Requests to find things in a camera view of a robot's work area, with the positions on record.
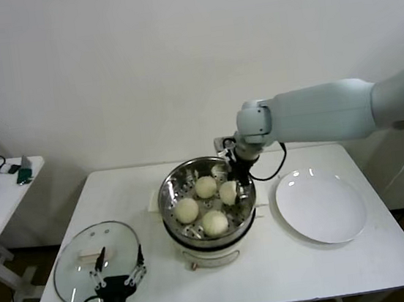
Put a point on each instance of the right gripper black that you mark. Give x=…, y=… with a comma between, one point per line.
x=240, y=172

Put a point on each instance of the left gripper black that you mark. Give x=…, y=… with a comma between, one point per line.
x=113, y=298

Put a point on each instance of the white steamed baozi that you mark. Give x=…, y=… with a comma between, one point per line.
x=214, y=223
x=205, y=187
x=227, y=194
x=186, y=210

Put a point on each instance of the round glass lid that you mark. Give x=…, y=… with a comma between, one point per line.
x=121, y=242

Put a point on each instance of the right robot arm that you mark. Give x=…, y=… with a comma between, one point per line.
x=322, y=110

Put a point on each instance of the stainless steel steamer basket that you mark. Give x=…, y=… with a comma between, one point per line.
x=168, y=188

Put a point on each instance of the white round plate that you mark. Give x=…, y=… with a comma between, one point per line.
x=319, y=206

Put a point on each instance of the white side table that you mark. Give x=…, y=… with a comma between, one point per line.
x=6, y=211

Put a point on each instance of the green circuit board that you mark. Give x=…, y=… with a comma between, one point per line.
x=24, y=174

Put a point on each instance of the small black device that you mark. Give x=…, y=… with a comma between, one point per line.
x=12, y=169

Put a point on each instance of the small white adapter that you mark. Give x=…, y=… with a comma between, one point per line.
x=4, y=170

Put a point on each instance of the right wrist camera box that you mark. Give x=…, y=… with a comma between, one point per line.
x=221, y=146

